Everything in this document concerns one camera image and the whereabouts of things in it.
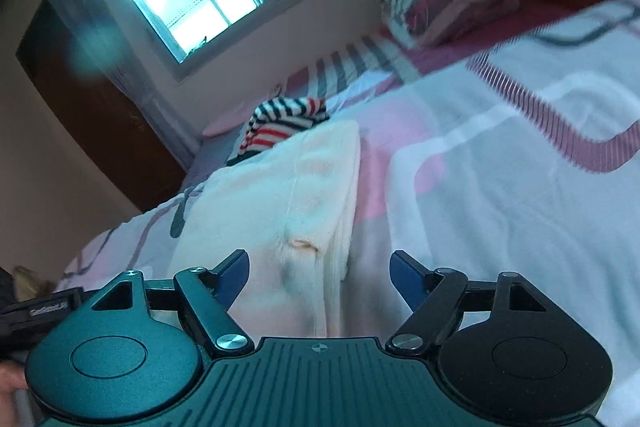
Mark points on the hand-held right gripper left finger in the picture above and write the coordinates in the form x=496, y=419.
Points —
x=235, y=278

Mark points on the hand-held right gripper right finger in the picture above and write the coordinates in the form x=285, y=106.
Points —
x=407, y=279

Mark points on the cream fleece garment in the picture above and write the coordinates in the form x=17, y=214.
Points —
x=280, y=207

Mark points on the person's left hand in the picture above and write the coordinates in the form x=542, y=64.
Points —
x=11, y=378

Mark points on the yellow fluffy object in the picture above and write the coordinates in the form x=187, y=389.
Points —
x=31, y=282

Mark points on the pink white patterned bedspread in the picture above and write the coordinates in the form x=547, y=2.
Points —
x=500, y=207

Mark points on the striped knit garment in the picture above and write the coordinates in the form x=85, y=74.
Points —
x=280, y=127

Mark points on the brown wooden door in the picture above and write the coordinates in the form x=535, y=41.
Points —
x=90, y=117

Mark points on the striped pillow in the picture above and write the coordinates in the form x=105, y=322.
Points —
x=450, y=2

